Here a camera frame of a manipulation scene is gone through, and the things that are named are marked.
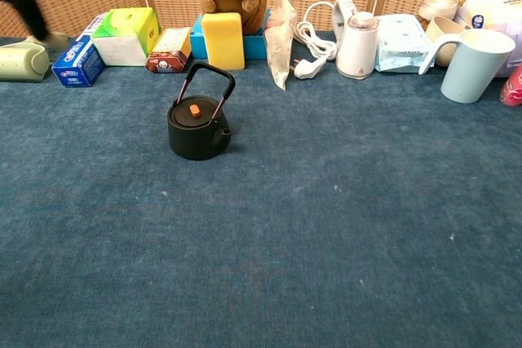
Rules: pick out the beige bowl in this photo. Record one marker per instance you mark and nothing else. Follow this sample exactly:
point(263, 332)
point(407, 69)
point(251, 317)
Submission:
point(442, 28)

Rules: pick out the pale green lint roller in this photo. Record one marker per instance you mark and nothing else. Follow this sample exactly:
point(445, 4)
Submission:
point(20, 63)

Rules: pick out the blue plastic box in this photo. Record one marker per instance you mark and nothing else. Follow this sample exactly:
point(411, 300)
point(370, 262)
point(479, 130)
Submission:
point(255, 46)

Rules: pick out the red brown snack box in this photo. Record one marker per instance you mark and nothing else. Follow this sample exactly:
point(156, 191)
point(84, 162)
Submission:
point(169, 52)

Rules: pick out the pink egg-shaped toy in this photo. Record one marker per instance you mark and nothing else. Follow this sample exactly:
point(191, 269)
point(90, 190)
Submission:
point(514, 89)

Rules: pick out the yellow sponge block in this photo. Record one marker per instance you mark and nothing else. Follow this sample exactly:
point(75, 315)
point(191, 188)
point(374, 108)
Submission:
point(223, 40)

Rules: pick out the light blue wet wipes pack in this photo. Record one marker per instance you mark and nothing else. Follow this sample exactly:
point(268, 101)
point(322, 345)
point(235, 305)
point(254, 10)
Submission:
point(401, 44)

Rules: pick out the green tissue box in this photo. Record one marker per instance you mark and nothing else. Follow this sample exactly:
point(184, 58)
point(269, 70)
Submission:
point(122, 34)

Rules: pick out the pale purple white bag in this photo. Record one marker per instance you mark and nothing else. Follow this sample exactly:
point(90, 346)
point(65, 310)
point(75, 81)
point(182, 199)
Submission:
point(495, 7)

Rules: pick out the black lid with orange knob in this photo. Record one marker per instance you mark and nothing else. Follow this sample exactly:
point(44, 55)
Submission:
point(183, 115)

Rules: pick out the blue toothpaste box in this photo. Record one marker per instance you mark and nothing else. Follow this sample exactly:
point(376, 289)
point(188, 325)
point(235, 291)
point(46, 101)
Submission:
point(77, 64)

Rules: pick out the dark blue table carpet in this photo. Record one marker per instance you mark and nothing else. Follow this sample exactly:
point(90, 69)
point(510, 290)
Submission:
point(285, 221)

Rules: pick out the clear plastic packet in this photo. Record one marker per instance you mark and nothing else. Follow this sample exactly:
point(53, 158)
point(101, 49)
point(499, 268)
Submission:
point(279, 46)

